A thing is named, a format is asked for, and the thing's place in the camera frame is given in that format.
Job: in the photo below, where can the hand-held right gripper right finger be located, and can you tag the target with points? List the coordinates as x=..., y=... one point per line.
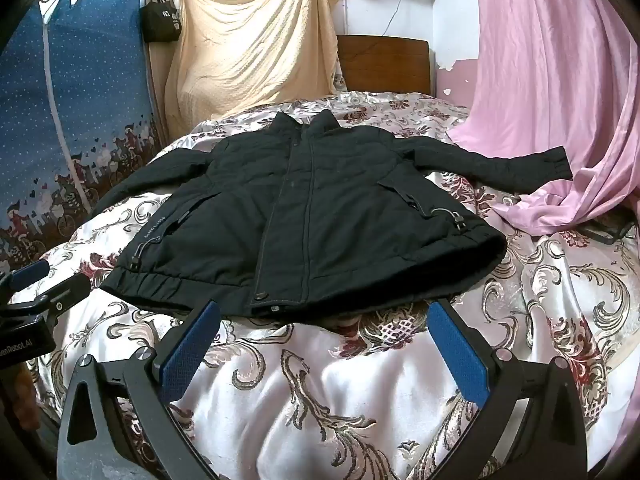
x=460, y=355

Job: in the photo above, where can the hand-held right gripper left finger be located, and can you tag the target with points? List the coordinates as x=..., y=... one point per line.
x=190, y=350

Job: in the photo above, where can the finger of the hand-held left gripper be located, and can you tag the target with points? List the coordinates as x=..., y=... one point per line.
x=62, y=296
x=31, y=276

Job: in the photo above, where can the black jacket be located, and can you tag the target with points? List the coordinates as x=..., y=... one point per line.
x=320, y=220

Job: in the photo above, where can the floral satin bedspread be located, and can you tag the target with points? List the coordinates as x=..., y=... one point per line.
x=310, y=390

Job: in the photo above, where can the blue printed fabric wardrobe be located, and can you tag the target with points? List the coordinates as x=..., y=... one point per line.
x=75, y=110

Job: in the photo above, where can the pink curtain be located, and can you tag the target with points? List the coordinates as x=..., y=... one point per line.
x=550, y=85

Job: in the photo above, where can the black hanging bag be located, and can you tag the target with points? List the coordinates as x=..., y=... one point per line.
x=161, y=22

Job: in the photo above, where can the wooden headboard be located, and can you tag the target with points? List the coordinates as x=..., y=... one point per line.
x=385, y=67

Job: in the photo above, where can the beige hanging cloth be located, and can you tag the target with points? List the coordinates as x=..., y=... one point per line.
x=250, y=45

